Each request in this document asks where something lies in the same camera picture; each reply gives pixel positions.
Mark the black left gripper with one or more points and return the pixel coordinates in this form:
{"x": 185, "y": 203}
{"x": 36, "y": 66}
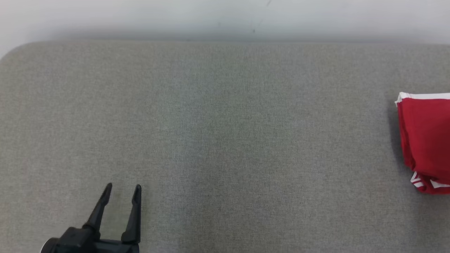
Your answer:
{"x": 81, "y": 244}

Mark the red jersey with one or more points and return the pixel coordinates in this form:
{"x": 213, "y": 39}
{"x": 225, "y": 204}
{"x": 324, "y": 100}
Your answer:
{"x": 427, "y": 133}

